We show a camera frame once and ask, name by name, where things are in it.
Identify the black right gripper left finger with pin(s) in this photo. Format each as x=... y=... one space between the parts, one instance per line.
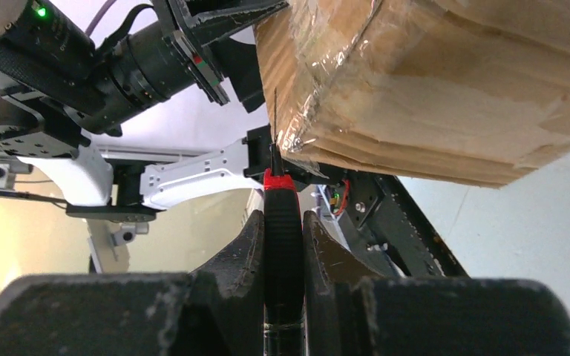
x=217 y=309

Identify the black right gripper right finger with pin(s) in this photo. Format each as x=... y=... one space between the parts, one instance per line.
x=353 y=310

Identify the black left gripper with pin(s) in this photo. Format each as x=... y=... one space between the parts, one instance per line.
x=190 y=44

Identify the red black utility knife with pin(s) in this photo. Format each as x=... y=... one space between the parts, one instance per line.
x=284 y=260

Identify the brown cardboard express box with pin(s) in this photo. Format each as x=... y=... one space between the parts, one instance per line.
x=472 y=92

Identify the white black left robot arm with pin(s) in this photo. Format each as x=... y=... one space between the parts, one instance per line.
x=57 y=89

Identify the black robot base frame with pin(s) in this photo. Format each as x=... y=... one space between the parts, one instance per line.
x=370 y=228

